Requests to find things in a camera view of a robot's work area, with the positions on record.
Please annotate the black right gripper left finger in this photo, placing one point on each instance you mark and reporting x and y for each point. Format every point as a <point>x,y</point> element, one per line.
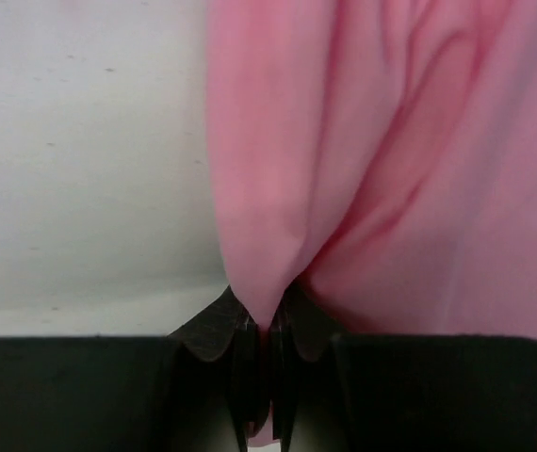
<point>195,389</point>

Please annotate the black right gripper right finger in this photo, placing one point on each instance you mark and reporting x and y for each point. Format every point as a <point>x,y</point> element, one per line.
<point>341,391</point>

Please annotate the pink rose-print pillowcase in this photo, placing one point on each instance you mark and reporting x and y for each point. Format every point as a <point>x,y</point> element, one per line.
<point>382,157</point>

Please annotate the white pillow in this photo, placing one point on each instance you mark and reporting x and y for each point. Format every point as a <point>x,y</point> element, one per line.
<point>104,187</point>

